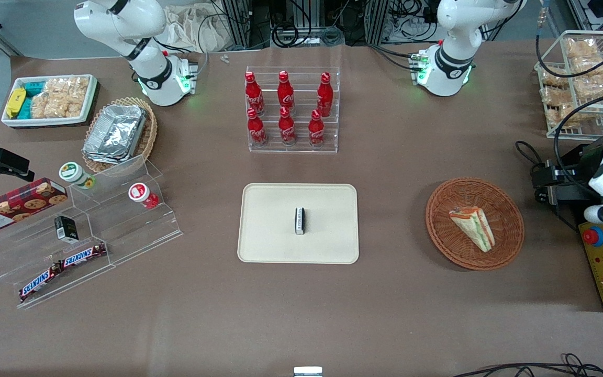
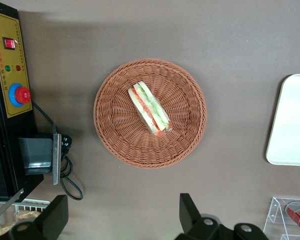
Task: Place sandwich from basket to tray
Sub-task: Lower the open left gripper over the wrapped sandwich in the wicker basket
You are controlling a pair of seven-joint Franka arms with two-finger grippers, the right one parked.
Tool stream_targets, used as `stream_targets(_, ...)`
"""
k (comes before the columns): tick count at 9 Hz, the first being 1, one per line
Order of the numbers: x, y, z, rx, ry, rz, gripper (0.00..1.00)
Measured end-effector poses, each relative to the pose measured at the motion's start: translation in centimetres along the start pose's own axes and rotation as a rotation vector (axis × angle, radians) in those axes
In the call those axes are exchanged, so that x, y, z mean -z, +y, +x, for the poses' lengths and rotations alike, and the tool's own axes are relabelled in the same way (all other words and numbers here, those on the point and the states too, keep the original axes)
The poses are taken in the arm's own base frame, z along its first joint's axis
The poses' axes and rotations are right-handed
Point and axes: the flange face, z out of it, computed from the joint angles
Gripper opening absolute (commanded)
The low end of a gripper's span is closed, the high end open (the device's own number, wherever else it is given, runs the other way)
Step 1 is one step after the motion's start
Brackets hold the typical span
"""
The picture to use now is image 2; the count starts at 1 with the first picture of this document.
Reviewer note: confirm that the black sealing machine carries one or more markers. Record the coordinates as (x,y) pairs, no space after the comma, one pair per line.
(5,155)

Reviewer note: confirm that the bagged rice cracker snack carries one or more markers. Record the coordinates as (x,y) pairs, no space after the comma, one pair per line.
(1,230)
(27,215)

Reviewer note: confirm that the clear acrylic bottle rack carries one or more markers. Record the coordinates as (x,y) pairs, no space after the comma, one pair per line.
(275,212)

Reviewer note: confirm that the red emergency stop button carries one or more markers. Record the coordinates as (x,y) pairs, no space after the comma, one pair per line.
(20,95)

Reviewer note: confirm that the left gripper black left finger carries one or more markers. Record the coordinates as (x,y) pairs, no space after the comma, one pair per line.
(52,220)

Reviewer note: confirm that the cream rectangular plastic tray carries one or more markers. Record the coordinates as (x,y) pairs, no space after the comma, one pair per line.
(292,120)

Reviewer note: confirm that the triangle sandwich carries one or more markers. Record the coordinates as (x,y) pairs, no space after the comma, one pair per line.
(148,108)

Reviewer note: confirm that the red rocker power switch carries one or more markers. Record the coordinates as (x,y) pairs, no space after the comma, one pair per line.
(9,43)

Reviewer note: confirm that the brown round wicker basket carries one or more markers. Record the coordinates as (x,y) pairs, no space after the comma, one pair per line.
(120,140)

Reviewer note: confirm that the yellow machine control panel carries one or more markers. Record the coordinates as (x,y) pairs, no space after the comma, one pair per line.
(7,70)

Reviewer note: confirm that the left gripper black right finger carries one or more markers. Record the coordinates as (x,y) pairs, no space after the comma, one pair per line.
(192,220)

